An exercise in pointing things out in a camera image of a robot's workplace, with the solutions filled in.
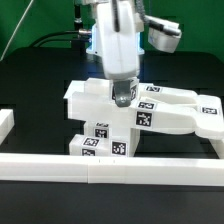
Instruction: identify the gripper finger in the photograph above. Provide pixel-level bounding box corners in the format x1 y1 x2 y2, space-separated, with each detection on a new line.
114 80 131 107

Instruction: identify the black cable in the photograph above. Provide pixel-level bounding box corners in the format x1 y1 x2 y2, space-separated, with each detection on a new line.
29 29 94 48

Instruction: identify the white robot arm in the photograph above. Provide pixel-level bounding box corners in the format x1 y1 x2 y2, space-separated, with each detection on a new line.
75 0 182 107

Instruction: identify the white chair back frame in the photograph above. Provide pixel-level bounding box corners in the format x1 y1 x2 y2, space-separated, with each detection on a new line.
67 78 224 140

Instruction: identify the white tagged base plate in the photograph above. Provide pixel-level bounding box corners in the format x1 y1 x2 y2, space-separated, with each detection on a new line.
64 80 85 99

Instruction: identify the white tagged cube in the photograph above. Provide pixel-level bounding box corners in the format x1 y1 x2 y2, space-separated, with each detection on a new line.
112 77 139 101

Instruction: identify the black vertical post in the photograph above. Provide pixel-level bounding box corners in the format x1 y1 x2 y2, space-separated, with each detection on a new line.
73 0 85 49

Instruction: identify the grey diagonal rod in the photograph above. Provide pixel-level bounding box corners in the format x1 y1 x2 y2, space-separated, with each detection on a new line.
0 0 35 61

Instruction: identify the white chair seat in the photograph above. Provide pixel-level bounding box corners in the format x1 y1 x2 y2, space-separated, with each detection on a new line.
109 127 140 157

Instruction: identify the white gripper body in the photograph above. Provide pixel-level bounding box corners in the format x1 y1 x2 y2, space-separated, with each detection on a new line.
96 0 139 80

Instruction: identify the white U-shaped fence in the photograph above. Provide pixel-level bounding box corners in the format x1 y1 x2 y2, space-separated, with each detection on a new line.
0 109 224 188

